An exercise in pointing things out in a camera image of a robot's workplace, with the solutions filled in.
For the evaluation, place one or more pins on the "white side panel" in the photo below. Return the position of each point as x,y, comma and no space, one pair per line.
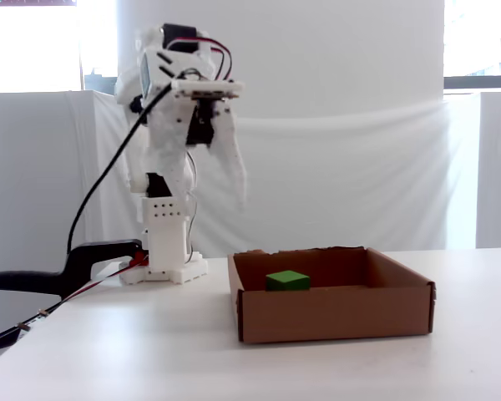
33,167
499,167

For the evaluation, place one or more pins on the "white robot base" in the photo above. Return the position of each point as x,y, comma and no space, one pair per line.
167,234

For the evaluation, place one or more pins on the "black table clamp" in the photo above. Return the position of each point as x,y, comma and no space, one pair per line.
83,259

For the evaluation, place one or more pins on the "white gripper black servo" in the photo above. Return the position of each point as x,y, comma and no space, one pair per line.
200,125

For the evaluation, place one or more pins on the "dark window frame bar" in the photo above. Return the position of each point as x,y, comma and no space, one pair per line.
480,82

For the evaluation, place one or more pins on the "white backdrop cloth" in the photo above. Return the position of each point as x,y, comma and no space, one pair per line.
338,175

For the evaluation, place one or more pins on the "green cube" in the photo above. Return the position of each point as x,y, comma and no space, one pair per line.
287,280

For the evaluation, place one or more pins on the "brown cardboard box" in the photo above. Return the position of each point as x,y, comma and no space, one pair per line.
334,313

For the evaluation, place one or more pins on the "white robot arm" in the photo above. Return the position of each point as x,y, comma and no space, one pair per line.
127,89

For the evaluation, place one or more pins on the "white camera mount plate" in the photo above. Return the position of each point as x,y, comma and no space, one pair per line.
209,86

